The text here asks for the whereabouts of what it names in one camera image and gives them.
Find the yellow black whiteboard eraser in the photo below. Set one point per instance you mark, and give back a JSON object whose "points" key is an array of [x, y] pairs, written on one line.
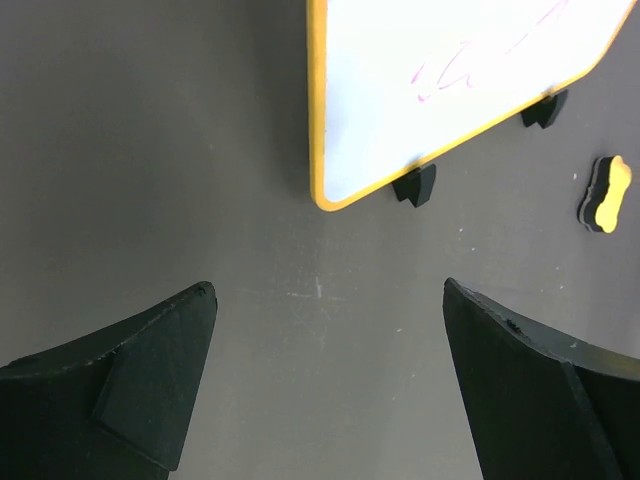
{"points": [[600, 207]]}

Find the black whiteboard foot far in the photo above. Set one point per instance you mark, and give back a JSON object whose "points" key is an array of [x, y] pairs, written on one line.
{"points": [[545, 112]]}

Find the yellow framed whiteboard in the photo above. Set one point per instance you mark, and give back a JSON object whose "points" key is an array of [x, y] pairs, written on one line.
{"points": [[392, 85]]}

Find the black whiteboard foot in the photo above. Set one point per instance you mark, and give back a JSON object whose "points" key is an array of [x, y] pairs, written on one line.
{"points": [[416, 186], [545, 112]]}

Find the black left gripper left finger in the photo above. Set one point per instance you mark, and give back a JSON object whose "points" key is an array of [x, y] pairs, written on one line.
{"points": [[113, 404]]}

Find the black whiteboard foot near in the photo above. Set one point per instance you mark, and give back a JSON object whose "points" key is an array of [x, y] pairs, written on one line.
{"points": [[416, 186]]}

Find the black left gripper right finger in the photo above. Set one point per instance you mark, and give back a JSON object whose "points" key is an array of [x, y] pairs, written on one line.
{"points": [[541, 404]]}

